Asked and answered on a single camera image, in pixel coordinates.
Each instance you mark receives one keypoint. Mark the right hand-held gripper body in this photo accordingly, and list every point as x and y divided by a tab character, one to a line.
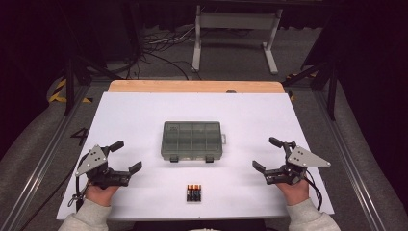
303	159

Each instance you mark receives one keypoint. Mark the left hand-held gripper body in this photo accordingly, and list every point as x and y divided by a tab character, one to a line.
93	160

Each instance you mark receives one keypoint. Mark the black and gold battery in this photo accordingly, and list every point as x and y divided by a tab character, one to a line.
198	193
189	193
194	193

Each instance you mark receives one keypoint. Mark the clear plastic compartment storage box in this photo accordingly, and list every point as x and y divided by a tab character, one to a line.
192	141

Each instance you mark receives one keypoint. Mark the person's right hand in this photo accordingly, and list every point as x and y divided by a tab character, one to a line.
296	192

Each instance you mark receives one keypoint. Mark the person's left hand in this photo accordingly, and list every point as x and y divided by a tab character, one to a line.
101	195

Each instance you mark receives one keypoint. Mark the yellow and black floor tape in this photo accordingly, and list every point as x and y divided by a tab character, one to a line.
57	94

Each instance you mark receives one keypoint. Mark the black metal stand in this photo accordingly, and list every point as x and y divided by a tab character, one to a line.
69	83
332	89

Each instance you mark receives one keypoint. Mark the white metal stand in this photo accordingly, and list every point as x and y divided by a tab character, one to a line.
237	20

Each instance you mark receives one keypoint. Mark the aluminium floor rail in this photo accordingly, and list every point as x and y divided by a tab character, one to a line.
349	154
41	166

